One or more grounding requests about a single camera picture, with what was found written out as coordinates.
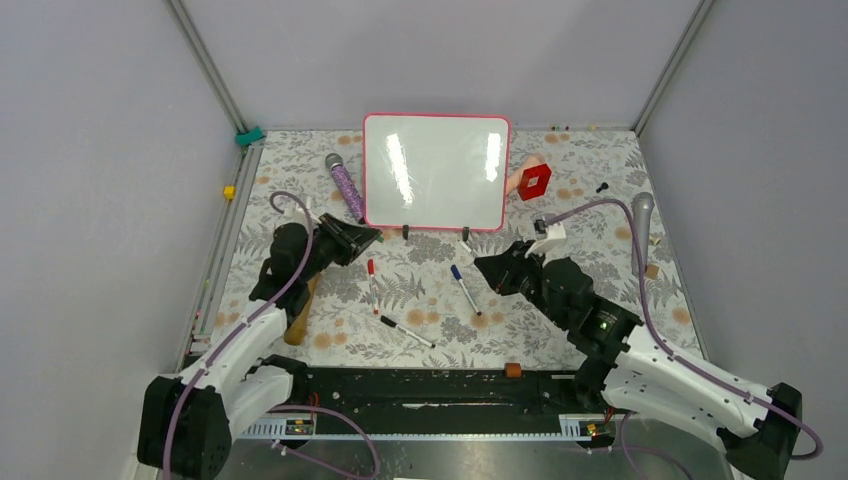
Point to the red hollow block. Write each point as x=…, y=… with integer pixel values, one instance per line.
x=534, y=181

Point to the white slotted cable duct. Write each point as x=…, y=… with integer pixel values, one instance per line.
x=555, y=428

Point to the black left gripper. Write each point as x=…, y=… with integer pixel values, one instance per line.
x=351, y=239

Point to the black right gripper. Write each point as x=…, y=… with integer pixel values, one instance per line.
x=501, y=270

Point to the blue capped marker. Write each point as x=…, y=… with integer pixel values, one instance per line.
x=460, y=280

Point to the green capped marker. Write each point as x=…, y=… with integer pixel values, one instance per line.
x=464, y=245

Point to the brown small cube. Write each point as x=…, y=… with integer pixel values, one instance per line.
x=513, y=370

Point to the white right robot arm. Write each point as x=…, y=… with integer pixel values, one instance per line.
x=627, y=369

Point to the purple glitter toy microphone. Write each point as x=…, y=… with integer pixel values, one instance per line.
x=345, y=184

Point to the wooden pestle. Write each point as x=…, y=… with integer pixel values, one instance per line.
x=298, y=329

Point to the small wooden cube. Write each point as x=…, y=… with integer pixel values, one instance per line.
x=652, y=271

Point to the silver toy microphone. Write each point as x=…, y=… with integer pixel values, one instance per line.
x=642, y=207

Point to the floral patterned mat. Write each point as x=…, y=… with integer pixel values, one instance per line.
x=415, y=285

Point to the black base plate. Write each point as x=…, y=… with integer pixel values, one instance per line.
x=393, y=399

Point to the pink framed whiteboard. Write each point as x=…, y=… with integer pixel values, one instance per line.
x=430, y=171

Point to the pink peach object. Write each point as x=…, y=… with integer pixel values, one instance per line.
x=514, y=180

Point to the teal corner clamp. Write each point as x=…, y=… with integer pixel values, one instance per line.
x=249, y=137

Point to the black capped marker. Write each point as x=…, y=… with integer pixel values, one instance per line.
x=407, y=332

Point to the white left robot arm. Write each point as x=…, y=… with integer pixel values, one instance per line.
x=191, y=419

